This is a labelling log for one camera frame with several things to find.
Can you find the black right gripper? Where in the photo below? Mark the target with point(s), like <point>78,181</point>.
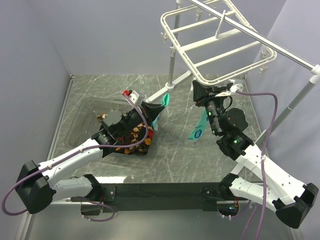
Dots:
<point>200,91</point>

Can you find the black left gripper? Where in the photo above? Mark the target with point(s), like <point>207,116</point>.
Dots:
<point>151,111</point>

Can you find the teal patterned sock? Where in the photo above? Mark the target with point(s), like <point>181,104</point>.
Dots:
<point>164,102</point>
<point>200,128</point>

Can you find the white clip sock hanger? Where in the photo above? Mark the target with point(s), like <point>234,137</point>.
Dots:
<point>213,50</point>

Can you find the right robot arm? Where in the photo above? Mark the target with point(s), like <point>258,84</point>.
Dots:
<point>288,197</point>

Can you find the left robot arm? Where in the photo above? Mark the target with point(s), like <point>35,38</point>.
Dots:
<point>101,144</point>

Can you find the brown argyle sock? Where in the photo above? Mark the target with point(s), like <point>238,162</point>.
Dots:
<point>138,150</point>

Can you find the red black argyle sock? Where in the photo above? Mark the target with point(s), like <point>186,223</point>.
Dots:
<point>138,133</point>

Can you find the silver drying rack stand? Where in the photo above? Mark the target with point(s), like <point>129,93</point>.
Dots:
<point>287,53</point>

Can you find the brown white striped sock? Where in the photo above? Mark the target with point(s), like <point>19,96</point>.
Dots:
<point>101,117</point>

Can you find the clear plastic bin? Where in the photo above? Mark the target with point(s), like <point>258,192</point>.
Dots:
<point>86,122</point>

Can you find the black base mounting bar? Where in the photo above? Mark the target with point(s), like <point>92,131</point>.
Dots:
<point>160,196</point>

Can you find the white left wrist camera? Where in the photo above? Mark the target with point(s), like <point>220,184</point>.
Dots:
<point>135,97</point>

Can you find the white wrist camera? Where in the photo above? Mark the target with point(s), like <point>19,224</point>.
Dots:
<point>237,86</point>
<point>135,97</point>

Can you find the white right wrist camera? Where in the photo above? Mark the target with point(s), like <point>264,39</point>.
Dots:
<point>237,86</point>

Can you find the aluminium extrusion rail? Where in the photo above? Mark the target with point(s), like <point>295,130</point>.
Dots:
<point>40,194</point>

